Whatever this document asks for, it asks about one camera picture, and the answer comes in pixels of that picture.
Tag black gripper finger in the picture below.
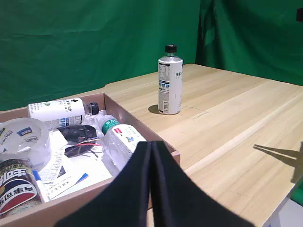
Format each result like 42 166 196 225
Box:
55 141 152 227
151 140 256 227

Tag white bottle black cap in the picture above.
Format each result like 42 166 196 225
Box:
27 98 100 130
157 44 184 116

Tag clear water bottle green cap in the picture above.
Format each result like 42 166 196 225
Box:
101 115 148 171

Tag brown cardboard box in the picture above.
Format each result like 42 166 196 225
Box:
0 92 182 227

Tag lying white bottle black cap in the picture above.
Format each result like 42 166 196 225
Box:
27 98 100 130

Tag white printed paper sheet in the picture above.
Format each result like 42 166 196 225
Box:
37 129 113 201

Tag black camouflage device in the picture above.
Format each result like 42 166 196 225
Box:
57 125 98 158

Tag white marker blue cap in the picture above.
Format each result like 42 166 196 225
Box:
32 170 52 202

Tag black drink can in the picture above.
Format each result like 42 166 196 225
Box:
0 158 45 215

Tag clear tape roll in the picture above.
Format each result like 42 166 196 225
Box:
0 117 52 171

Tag green backdrop cloth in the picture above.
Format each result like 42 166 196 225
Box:
0 0 303 111

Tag thin coloured wires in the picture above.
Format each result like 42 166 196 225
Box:
75 139 105 159

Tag white table frame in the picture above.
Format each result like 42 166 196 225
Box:
268 193 298 227

